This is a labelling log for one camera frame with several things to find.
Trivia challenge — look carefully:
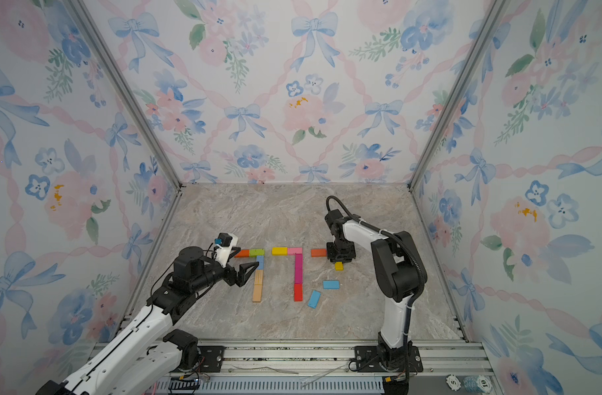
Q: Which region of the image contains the tan block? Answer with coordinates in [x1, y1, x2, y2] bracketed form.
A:
[254, 269, 264, 286]
[252, 284, 263, 303]

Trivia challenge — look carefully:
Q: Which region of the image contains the orange block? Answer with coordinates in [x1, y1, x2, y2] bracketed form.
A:
[236, 250, 251, 258]
[311, 249, 327, 258]

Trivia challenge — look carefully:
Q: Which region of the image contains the light blue block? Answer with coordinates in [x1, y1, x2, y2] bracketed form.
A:
[256, 255, 265, 270]

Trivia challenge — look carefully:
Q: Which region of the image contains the green block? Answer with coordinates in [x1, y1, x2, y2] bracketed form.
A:
[249, 249, 265, 257]

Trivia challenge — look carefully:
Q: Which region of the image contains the magenta block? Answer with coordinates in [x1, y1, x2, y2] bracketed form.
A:
[294, 268, 303, 284]
[295, 253, 303, 272]

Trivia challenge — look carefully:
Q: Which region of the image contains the pink block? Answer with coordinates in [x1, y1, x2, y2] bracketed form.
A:
[287, 247, 303, 255]

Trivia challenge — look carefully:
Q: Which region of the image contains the red block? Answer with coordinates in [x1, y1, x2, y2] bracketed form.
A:
[294, 283, 303, 302]

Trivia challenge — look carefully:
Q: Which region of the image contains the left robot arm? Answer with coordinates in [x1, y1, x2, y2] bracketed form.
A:
[38, 245, 259, 394]

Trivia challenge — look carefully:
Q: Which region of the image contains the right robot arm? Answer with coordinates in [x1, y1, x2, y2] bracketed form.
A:
[325, 209, 428, 372]

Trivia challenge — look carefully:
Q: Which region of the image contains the blue block bottom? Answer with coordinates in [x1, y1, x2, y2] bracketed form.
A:
[307, 291, 322, 309]

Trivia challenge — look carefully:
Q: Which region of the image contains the white blue object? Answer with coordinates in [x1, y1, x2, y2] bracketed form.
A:
[445, 375, 493, 394]

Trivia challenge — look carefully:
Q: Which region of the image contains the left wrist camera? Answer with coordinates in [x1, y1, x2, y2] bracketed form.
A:
[212, 233, 238, 268]

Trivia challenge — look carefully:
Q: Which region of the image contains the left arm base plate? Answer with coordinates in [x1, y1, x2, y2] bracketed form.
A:
[179, 346, 226, 373]

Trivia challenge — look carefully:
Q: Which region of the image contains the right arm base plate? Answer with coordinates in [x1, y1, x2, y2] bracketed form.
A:
[349, 343, 424, 375]

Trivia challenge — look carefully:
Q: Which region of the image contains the white cable duct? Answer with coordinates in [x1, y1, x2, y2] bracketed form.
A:
[155, 376, 385, 394]

